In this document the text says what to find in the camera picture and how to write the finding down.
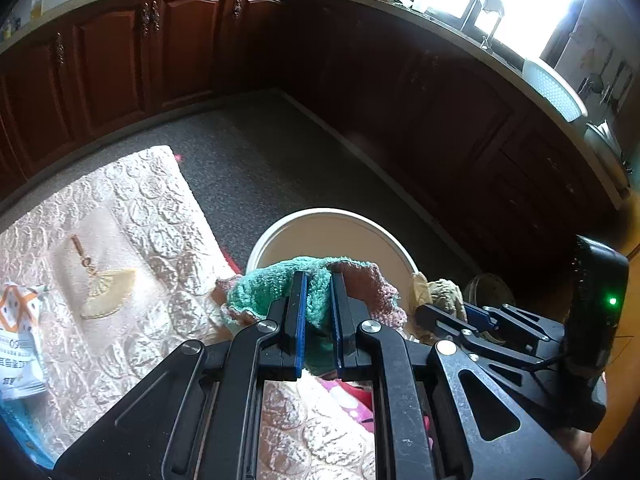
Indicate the person's right forearm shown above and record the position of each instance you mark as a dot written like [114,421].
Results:
[575,450]

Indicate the beige quilted tablecloth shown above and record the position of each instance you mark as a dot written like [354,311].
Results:
[125,220]

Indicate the white plastic bin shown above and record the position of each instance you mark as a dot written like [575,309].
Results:
[325,235]

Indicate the white plastic basket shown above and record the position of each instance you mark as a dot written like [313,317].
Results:
[550,85]

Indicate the green and pink knitted cloth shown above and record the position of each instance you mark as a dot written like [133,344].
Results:
[320,305]

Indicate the yellow oil bottle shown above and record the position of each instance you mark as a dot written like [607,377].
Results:
[36,7]

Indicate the dark faucet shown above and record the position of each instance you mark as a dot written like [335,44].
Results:
[482,5]

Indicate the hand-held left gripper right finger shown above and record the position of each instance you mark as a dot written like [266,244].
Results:
[336,322]

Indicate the wooden kitchen base cabinet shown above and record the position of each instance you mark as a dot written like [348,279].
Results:
[425,110]
[125,60]

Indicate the blue plastic packet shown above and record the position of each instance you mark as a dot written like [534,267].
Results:
[22,435]

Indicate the dirty old bucket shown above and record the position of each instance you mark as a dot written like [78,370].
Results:
[487,285]

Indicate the white and orange packet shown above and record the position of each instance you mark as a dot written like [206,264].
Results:
[20,330]

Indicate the white refrigerator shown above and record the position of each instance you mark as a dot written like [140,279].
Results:
[595,55]

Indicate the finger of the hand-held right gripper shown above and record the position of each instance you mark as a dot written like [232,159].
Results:
[442,321]
[481,319]

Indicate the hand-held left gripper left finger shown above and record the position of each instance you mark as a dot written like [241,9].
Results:
[299,322]

